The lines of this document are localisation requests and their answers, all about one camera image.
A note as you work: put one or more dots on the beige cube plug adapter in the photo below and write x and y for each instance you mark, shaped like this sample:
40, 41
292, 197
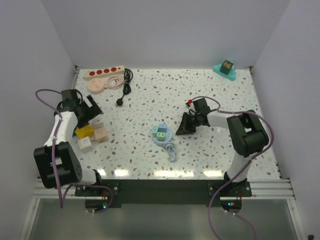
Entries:
100, 135

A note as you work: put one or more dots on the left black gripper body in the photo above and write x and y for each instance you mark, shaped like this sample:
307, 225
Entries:
82, 104

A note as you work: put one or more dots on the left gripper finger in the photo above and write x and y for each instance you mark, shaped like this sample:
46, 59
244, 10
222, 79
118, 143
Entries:
82, 114
94, 110

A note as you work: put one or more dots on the pink round power strip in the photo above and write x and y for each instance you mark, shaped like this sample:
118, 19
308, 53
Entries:
96, 86

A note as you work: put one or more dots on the white charger block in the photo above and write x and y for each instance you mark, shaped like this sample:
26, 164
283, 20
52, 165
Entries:
96, 124

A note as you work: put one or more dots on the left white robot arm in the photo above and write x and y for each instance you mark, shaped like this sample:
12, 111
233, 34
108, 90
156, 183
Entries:
56, 159

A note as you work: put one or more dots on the yellow cube socket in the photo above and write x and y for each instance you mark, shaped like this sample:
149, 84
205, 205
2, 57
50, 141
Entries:
86, 131

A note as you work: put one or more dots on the white cube plug adapter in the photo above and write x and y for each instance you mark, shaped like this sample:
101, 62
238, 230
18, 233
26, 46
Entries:
85, 144

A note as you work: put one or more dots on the beige power strip red sockets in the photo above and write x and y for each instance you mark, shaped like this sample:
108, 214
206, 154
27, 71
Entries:
104, 72

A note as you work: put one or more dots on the light blue round power strip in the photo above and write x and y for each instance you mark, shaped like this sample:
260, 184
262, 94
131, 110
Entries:
169, 136

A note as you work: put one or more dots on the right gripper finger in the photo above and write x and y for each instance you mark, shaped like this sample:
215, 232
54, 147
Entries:
183, 128
190, 128

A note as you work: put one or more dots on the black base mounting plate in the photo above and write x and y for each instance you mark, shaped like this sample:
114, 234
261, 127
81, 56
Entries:
146, 192

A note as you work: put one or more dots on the green small charger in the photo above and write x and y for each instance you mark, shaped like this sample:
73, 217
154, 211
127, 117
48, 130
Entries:
161, 136

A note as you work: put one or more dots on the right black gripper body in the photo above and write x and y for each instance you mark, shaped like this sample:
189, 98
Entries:
194, 119

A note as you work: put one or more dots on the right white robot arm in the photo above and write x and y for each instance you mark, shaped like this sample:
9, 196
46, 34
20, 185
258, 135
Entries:
248, 136

